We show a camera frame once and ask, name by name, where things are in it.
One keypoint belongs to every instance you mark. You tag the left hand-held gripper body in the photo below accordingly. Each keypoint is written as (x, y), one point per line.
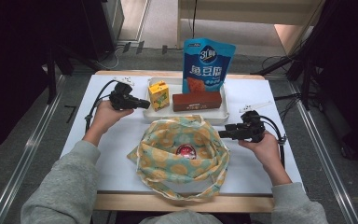
(122, 99)

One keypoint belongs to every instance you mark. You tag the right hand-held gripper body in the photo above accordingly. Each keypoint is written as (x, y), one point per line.
(251, 129)

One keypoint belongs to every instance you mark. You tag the yellow drink carton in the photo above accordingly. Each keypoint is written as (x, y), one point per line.
(159, 96)

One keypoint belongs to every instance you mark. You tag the white plastic tray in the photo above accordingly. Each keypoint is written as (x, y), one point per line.
(180, 115)

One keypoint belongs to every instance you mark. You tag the brown rectangular box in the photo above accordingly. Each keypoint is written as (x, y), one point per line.
(197, 101)

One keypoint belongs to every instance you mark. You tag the lemon print cloth bag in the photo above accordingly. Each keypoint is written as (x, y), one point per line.
(164, 155)

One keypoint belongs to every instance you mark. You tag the blue snack pouch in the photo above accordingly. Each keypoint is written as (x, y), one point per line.
(208, 62)

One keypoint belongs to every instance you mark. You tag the person's left hand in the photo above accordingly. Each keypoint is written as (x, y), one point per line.
(107, 116)

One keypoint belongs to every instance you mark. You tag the person's right hand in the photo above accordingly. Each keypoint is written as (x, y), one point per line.
(268, 151)

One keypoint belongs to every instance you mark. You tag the red round tin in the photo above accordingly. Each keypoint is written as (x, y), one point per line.
(185, 151)

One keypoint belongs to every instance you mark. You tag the dark floor plug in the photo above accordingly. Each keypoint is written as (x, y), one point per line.
(140, 47)
(126, 47)
(164, 49)

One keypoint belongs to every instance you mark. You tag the black tripod stand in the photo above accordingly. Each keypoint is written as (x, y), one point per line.
(306, 90)
(51, 81)

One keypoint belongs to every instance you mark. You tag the grey cabinet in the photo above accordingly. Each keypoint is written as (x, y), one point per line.
(116, 18)

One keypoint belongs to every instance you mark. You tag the person's grey clothed torso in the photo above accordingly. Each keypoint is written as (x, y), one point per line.
(180, 217)

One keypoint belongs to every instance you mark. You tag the dark curtain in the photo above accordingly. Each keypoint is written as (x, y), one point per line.
(12, 62)
(354, 62)

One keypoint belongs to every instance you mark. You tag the light wooden furniture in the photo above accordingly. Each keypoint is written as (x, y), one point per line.
(261, 12)

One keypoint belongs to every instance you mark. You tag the metal floor rail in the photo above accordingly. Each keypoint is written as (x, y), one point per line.
(29, 146)
(322, 149)

